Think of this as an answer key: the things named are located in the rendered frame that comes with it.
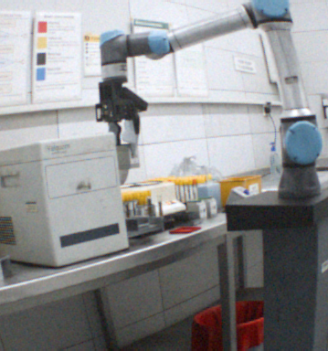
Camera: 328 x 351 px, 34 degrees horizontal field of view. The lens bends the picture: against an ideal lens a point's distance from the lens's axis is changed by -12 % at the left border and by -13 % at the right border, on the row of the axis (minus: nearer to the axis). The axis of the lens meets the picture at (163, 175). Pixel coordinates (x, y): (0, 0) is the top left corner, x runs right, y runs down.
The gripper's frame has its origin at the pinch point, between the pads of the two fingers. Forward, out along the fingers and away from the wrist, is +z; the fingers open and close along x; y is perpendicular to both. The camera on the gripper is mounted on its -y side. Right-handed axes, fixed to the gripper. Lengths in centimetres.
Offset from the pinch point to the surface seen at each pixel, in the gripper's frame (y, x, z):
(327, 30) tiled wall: -269, -19, -78
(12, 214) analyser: 37.3, -9.4, 11.6
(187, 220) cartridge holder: -26.7, -2.1, 23.0
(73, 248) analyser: 29.8, 5.2, 20.6
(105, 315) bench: -35, -54, 65
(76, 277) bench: 34.6, 9.3, 26.7
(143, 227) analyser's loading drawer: 0.1, 2.8, 20.2
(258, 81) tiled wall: -208, -64, -35
